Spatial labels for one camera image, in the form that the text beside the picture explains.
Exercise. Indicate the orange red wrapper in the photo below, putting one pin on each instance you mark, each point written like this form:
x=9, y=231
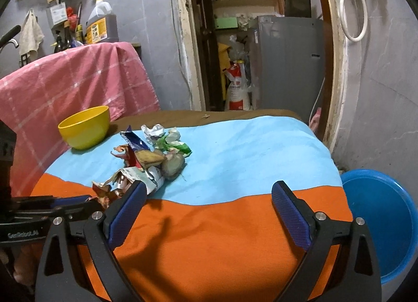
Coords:
x=122, y=155

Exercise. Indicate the grey refrigerator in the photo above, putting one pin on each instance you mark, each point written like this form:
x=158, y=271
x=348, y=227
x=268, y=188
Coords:
x=287, y=66

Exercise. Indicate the black monitor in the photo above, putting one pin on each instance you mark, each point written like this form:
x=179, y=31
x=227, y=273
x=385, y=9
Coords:
x=298, y=3

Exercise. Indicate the blue snack wrapper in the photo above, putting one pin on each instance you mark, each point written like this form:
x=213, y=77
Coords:
x=135, y=140

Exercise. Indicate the red brown wrapper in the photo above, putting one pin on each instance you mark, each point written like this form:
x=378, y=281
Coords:
x=104, y=194

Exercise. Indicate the blue plastic basin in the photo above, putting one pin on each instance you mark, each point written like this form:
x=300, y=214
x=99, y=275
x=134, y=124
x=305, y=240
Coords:
x=378, y=217

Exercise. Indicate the white torn carton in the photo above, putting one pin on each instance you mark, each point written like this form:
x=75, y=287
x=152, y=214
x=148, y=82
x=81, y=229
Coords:
x=147, y=179

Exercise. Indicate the large oil bottle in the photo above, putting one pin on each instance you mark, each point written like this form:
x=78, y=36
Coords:
x=101, y=24

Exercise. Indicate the beige hanging rag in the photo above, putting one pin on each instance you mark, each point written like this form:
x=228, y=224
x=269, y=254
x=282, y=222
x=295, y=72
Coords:
x=31, y=34

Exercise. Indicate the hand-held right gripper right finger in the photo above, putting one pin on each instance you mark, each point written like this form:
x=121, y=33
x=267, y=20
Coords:
x=290, y=213

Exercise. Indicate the yellow bowl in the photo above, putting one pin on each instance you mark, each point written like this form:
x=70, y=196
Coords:
x=85, y=132

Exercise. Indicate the pink checked cloth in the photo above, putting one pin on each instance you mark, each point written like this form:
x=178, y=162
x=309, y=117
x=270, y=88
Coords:
x=65, y=83

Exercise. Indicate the dark wooden door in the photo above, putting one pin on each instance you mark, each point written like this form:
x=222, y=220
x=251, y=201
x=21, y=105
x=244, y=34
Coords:
x=205, y=43

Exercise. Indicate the red and white sack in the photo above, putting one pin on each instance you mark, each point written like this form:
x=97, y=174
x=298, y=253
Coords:
x=236, y=89

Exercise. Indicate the green box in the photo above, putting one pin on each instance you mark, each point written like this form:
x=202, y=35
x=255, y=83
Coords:
x=226, y=23

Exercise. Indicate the small crumpled paper ball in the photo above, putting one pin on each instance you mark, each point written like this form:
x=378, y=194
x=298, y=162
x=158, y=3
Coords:
x=174, y=133

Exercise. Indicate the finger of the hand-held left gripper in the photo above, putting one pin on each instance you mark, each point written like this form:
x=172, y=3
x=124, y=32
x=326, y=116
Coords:
x=49, y=200
x=78, y=212

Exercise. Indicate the grey-brown clam shell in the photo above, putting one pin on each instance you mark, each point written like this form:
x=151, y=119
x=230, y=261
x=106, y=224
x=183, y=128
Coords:
x=173, y=166

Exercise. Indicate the brown vegetable peel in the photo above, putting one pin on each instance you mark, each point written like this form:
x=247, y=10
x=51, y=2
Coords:
x=148, y=156

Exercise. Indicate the yellow bag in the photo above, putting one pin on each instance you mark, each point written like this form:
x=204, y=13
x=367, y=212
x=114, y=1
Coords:
x=223, y=60

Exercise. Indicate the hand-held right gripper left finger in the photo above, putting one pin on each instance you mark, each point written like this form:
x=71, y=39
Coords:
x=125, y=213

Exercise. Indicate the crumpled white paper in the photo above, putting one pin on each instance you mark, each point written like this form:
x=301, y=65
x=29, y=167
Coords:
x=153, y=132

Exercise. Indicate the blue and orange blanket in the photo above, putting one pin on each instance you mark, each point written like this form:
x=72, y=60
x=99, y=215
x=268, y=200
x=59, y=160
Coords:
x=228, y=158

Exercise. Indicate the pink slipper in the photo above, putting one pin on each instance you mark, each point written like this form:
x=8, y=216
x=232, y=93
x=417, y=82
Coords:
x=315, y=120

